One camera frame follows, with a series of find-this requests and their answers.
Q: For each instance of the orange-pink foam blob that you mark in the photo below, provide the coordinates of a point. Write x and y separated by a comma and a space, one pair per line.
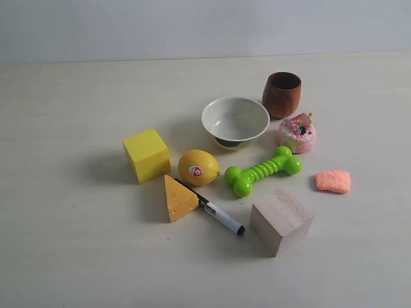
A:
336, 181

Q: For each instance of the yellow lemon with sticker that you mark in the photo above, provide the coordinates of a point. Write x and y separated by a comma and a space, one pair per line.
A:
198, 167

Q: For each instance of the white ceramic bowl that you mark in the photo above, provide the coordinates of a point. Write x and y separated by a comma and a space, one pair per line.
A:
235, 122

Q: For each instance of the green rubber bone toy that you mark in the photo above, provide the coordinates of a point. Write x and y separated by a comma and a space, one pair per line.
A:
242, 181

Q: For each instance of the black white marker pen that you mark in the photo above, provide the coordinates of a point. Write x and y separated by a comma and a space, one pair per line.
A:
217, 213

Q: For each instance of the yellow cheese wedge toy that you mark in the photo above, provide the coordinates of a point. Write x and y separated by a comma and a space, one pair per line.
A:
179, 199

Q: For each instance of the yellow cube block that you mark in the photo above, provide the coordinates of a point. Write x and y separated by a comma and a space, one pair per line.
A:
148, 155

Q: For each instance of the pink white cake squishy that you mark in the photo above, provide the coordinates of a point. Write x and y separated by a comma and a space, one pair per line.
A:
297, 133

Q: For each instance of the brown wooden cup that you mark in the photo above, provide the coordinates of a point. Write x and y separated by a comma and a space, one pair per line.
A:
282, 93

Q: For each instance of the plain wooden cube block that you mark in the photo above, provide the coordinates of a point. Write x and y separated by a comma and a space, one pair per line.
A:
280, 219

